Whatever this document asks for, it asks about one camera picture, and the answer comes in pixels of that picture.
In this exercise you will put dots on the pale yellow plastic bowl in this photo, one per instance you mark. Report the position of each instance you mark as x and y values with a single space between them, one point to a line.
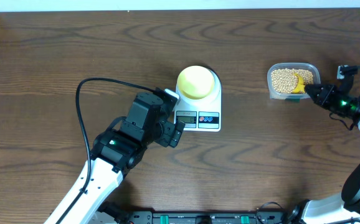
195 82

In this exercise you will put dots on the white digital kitchen scale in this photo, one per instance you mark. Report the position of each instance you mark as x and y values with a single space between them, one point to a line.
201 115

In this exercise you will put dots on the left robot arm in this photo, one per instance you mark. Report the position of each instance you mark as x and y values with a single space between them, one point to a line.
116 151

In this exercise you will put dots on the clear plastic container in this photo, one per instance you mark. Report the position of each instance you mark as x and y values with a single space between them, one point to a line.
291 65

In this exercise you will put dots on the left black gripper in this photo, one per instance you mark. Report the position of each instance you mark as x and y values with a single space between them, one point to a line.
172 133

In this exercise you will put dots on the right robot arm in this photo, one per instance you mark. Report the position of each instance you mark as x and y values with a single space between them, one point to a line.
345 206

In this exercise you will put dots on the yellow plastic measuring scoop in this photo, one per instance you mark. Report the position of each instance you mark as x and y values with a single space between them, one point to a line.
300 86

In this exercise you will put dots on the pile of soybeans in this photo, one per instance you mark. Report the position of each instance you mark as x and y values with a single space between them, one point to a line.
284 81

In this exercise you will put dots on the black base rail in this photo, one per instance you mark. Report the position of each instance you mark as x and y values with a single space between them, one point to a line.
111 213

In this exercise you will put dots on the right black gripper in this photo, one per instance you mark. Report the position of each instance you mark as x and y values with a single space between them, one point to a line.
324 99

